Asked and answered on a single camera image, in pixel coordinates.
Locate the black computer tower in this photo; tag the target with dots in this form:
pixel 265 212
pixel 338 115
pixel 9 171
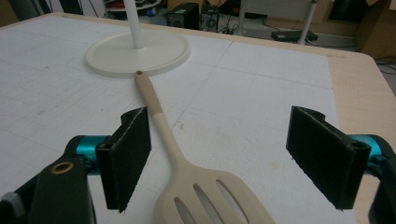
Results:
pixel 183 16

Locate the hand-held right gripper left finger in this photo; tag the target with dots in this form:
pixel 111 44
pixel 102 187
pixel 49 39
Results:
pixel 124 161

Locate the white metal stand leg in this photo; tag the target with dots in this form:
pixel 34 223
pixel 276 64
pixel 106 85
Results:
pixel 308 21

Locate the beige slotted spatula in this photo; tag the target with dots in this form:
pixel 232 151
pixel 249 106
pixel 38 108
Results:
pixel 199 186

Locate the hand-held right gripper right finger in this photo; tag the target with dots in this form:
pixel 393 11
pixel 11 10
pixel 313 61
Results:
pixel 323 155

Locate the white round stand with pole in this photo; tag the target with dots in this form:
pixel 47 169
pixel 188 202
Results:
pixel 137 56

